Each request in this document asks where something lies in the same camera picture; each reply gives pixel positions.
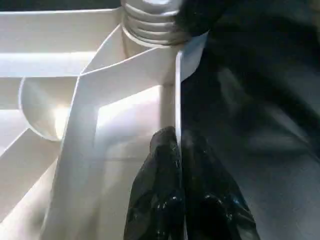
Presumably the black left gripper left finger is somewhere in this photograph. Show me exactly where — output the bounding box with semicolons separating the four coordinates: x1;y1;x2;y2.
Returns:
122;126;185;240

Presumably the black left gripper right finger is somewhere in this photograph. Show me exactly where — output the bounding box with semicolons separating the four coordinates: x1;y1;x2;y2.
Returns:
180;130;261;240

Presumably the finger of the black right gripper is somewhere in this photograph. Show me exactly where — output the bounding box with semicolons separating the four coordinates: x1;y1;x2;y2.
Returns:
172;0;236;38

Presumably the white plastic table leg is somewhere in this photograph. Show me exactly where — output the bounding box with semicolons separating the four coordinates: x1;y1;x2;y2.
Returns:
120;0;188;47

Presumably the white plastic table top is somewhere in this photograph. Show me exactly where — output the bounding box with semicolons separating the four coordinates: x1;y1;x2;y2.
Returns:
0;7;210;240

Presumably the black work mat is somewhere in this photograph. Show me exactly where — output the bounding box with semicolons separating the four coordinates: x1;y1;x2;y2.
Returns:
0;0;320;240

